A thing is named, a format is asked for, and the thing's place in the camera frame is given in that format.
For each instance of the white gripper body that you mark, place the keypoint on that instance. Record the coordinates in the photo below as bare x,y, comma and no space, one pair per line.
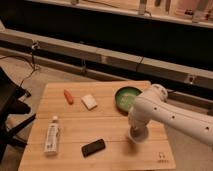
138,130

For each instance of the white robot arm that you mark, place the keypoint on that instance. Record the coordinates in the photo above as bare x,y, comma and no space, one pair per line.
151,105

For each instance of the green ceramic bowl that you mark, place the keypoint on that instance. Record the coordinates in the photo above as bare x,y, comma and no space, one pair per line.
125,96

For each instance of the black smartphone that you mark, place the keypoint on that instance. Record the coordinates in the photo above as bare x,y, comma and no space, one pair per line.
93,147

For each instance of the white sponge block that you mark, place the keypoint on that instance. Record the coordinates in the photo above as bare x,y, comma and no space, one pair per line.
89,101

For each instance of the wooden table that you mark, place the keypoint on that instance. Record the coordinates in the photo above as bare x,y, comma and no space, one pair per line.
79,126

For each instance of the orange carrot toy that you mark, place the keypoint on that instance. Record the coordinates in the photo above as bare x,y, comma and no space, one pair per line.
68,97

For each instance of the white tube with cap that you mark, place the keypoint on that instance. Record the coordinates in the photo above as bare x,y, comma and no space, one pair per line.
52,137

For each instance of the black chair base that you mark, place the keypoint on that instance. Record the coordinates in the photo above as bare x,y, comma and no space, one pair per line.
10,93

